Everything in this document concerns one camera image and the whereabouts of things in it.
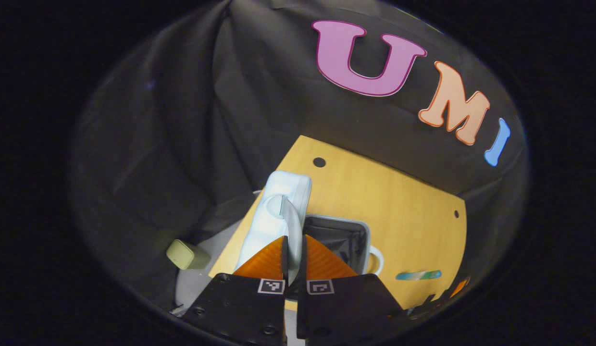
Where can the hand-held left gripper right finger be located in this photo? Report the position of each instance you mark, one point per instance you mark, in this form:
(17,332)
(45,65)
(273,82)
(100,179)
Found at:
(346,307)

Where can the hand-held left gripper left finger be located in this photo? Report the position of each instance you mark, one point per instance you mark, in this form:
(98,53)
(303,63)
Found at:
(240,307)

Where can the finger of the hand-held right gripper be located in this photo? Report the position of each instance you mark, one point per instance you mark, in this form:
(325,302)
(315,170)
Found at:
(459,287)

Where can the blue green gradient bottle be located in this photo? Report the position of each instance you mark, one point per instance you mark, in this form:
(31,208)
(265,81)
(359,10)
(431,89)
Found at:
(418,275)

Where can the white suitcase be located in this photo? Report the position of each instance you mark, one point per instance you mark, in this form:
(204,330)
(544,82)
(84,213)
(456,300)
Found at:
(279,211)

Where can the beige rounded box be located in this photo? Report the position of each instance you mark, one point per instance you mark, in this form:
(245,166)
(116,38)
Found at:
(187,254)

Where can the black backdrop cloth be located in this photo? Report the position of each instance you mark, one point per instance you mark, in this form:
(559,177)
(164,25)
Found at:
(182,120)

